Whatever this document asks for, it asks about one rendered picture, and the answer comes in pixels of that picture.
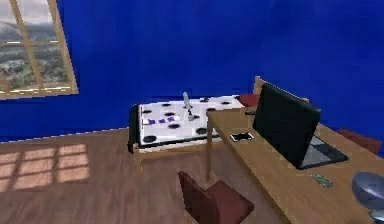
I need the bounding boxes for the dark red wooden chair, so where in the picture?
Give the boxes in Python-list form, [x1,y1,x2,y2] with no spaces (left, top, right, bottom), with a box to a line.
[336,128,383,156]

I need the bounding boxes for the silver compact disk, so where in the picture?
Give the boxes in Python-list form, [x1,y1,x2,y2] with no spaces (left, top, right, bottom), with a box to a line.
[351,171,384,224]

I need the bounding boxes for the white spotted bed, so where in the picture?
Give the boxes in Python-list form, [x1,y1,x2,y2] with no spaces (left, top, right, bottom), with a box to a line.
[127,94,246,174]

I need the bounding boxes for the white black cell phone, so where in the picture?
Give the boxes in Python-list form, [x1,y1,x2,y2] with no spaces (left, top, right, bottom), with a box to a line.
[229,131,256,143]

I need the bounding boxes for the dark red pillow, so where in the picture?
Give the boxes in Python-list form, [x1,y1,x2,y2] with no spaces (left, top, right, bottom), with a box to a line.
[235,93,260,108]

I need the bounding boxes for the black laptop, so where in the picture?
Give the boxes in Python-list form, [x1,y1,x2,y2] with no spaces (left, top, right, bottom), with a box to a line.
[252,82,350,171]

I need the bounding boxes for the wooden desk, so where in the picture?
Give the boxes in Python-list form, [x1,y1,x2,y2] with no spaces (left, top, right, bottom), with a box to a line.
[204,107,384,224]

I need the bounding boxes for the green card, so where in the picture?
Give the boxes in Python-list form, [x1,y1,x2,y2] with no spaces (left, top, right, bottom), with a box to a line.
[311,174,334,189]

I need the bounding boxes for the wooden framed window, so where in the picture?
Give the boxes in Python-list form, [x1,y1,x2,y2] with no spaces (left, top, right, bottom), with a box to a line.
[0,0,80,101]

